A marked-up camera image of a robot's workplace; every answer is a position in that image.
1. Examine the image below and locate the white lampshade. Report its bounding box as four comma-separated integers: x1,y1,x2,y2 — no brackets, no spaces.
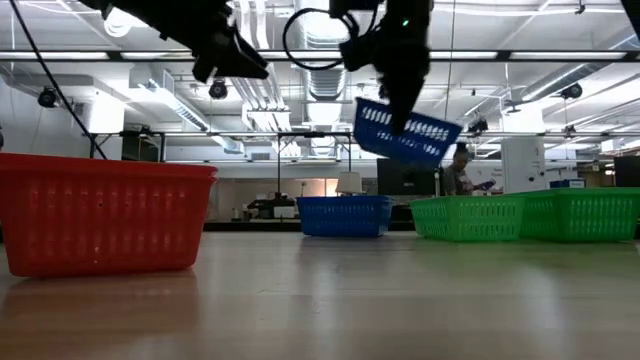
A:
335,171,363,196

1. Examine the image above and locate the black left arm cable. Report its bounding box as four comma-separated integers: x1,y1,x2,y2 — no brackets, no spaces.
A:
7,0,109,161

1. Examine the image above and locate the white pillar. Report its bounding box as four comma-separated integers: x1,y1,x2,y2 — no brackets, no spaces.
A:
501,137,547,194

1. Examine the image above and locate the black screen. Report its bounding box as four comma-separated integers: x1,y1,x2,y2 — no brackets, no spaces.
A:
613,155,640,190

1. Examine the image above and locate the person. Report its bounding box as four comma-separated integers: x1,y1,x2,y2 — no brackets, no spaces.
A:
442,142,497,197

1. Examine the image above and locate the thin hanging cable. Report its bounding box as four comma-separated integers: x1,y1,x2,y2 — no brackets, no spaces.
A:
436,0,457,169

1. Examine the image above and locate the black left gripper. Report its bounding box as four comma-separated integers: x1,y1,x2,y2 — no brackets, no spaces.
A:
159,0,270,84

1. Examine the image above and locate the black right camera cable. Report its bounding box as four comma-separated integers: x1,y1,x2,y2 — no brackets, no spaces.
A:
283,7,362,71

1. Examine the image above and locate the black round ceiling camera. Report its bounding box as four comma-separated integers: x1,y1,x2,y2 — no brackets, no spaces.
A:
559,82,584,101
208,78,229,101
37,86,60,109

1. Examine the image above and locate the green plastic basket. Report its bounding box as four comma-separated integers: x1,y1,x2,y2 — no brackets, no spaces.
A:
409,194,527,244
519,187,640,197
519,193,640,244

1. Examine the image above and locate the grey horizontal rail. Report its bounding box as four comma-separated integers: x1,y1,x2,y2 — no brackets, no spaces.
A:
84,130,640,139

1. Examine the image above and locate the black metal frame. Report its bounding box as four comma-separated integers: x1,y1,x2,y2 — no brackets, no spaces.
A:
88,129,167,164

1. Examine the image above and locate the silver ventilation duct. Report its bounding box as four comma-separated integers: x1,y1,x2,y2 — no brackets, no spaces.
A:
294,0,365,157

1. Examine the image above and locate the blue plastic basket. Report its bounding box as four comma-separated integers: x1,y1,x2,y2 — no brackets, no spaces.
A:
353,97,464,169
297,198,393,238
295,194,395,202

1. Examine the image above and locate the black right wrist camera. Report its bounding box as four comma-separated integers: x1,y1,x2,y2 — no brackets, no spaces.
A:
328,0,386,19

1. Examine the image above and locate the black computer monitor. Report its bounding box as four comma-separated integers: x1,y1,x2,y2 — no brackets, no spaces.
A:
376,158,444,197

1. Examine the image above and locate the black metal frame stand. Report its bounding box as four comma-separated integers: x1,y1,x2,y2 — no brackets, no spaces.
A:
276,131,353,201

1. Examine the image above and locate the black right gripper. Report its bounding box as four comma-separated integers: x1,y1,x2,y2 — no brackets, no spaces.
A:
339,0,434,136

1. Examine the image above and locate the black background table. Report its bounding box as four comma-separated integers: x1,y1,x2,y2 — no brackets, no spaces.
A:
202,220,416,233

